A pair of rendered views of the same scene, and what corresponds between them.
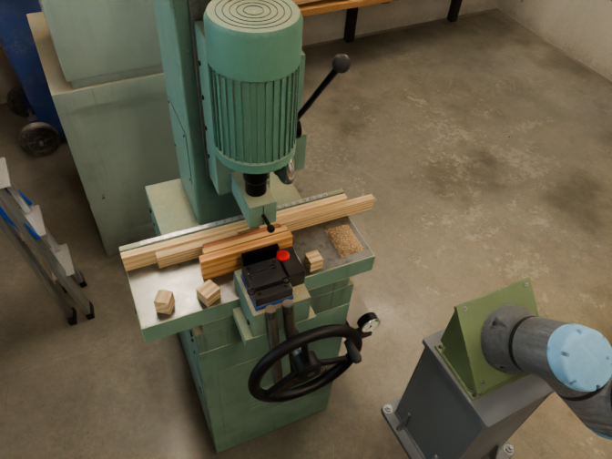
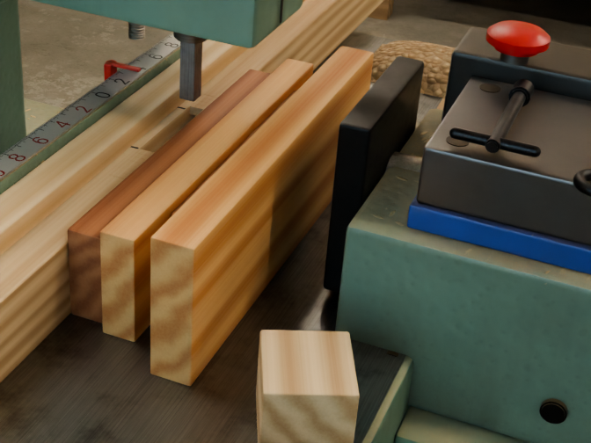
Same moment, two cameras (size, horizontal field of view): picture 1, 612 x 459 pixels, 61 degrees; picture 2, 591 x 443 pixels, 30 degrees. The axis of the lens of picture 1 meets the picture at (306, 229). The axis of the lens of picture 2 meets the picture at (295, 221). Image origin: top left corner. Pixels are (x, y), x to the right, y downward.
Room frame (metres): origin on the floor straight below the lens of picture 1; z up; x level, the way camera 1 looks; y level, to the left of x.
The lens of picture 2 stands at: (0.45, 0.46, 1.21)
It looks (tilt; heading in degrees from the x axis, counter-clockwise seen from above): 31 degrees down; 317
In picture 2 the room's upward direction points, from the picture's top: 5 degrees clockwise
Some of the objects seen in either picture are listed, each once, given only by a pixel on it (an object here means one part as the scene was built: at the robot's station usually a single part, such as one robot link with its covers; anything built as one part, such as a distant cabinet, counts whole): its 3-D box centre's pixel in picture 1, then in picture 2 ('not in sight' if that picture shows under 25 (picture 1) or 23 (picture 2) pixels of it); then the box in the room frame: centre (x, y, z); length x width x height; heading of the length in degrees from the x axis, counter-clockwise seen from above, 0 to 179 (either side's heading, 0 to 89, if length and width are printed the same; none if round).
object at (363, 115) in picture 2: (264, 271); (432, 186); (0.75, 0.09, 0.95); 0.09 x 0.07 x 0.09; 118
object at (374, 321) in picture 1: (367, 322); not in sight; (0.82, -0.20, 0.65); 0.06 x 0.04 x 0.08; 118
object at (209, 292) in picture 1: (209, 292); (304, 394); (0.69, 0.21, 0.92); 0.04 x 0.04 x 0.03; 52
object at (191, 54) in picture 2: not in sight; (191, 54); (0.89, 0.13, 0.97); 0.01 x 0.01 x 0.05; 28
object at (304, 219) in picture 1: (271, 229); (222, 115); (0.91, 0.09, 0.92); 0.60 x 0.02 x 0.04; 118
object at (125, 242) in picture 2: (246, 246); (221, 181); (0.84, 0.15, 0.93); 0.22 x 0.02 x 0.06; 118
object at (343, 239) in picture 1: (344, 238); (436, 62); (0.91, -0.10, 0.91); 0.10 x 0.07 x 0.02; 28
